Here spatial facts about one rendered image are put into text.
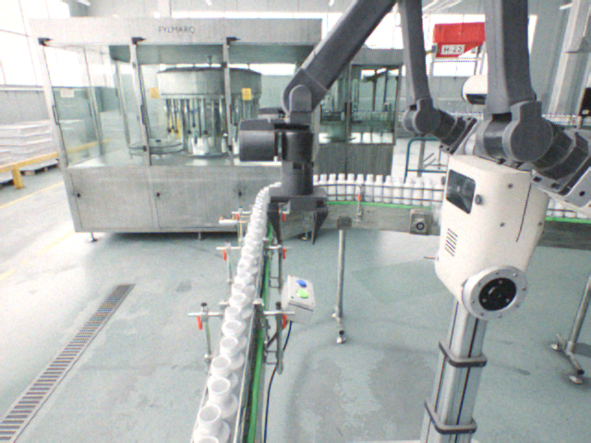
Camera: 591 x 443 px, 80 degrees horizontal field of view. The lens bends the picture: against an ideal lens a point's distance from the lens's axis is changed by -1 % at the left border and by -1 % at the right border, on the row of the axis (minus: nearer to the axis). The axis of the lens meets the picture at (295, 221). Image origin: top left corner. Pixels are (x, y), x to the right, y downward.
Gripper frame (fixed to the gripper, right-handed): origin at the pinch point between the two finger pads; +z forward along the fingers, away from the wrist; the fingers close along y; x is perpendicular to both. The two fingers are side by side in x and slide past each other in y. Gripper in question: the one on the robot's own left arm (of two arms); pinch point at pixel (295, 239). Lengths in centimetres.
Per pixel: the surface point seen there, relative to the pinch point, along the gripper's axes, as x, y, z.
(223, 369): -6.4, -13.6, 24.2
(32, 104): 1018, -721, 9
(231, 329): 5.4, -13.6, 23.9
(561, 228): 124, 155, 42
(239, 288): 26.5, -14.4, 25.6
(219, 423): -17.4, -12.4, 25.3
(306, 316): 24.9, 4.2, 33.4
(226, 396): -11.9, -12.1, 25.2
